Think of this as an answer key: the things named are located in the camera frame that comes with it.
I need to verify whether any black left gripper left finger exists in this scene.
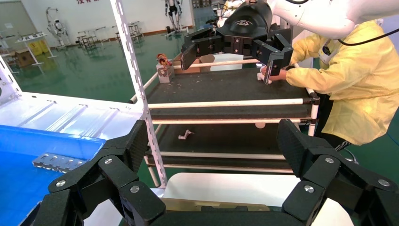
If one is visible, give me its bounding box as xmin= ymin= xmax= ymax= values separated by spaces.
xmin=32 ymin=119 xmax=167 ymax=226

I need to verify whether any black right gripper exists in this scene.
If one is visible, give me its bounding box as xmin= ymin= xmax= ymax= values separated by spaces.
xmin=180 ymin=1 xmax=294 ymax=85

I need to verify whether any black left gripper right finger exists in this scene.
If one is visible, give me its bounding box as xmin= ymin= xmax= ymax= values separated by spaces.
xmin=277 ymin=118 xmax=399 ymax=226

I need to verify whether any yellow sleeved left forearm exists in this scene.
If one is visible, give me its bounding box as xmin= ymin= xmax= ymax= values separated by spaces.
xmin=285 ymin=67 xmax=340 ymax=95

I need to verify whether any white elbow shaped part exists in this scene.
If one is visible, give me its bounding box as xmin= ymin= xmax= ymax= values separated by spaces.
xmin=177 ymin=129 xmax=195 ymax=141

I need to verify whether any yellow sleeved right forearm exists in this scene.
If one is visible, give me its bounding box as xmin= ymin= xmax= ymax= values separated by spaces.
xmin=290 ymin=34 xmax=328 ymax=66

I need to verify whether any white plastic container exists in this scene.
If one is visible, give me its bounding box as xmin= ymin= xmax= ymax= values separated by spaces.
xmin=210 ymin=53 xmax=244 ymax=72

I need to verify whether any small white plastic part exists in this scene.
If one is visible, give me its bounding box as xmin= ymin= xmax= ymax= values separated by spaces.
xmin=256 ymin=72 xmax=272 ymax=85

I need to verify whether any person's left hand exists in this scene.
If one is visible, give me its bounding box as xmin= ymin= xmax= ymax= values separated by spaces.
xmin=260 ymin=66 xmax=288 ymax=82

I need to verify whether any open cardboard box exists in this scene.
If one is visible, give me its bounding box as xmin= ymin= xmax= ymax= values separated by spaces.
xmin=172 ymin=53 xmax=215 ymax=75

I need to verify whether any robot on stand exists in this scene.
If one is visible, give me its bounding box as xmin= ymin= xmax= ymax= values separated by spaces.
xmin=163 ymin=0 xmax=189 ymax=34

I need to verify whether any person in yellow coat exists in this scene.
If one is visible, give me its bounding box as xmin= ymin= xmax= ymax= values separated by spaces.
xmin=285 ymin=20 xmax=399 ymax=157

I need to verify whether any blue plastic bin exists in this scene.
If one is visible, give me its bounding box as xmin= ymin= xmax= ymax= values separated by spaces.
xmin=0 ymin=124 xmax=107 ymax=226

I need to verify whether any dark stool group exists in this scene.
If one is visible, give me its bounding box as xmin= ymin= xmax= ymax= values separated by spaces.
xmin=126 ymin=21 xmax=144 ymax=40
xmin=76 ymin=26 xmax=108 ymax=50

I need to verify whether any brown cardboard box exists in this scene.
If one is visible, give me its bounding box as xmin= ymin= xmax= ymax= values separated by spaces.
xmin=14 ymin=49 xmax=34 ymax=68

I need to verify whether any yellow floor sign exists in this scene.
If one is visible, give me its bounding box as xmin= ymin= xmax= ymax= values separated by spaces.
xmin=28 ymin=40 xmax=50 ymax=57

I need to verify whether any white humanoid robot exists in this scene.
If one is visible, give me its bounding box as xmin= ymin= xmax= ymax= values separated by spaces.
xmin=46 ymin=7 xmax=72 ymax=48

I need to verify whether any white work table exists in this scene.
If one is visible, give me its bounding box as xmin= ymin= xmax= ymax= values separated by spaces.
xmin=16 ymin=31 xmax=58 ymax=67

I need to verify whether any white pipe frame cart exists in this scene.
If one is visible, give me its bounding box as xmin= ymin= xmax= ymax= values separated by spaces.
xmin=129 ymin=57 xmax=321 ymax=188

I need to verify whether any tabbed silver metal bracket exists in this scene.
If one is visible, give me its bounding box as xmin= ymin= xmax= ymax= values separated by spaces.
xmin=32 ymin=153 xmax=87 ymax=174

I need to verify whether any grey block with red wires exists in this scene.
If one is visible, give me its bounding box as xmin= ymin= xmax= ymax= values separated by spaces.
xmin=156 ymin=53 xmax=175 ymax=84

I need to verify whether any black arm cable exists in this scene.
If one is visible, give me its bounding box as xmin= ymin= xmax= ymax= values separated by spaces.
xmin=337 ymin=27 xmax=399 ymax=47

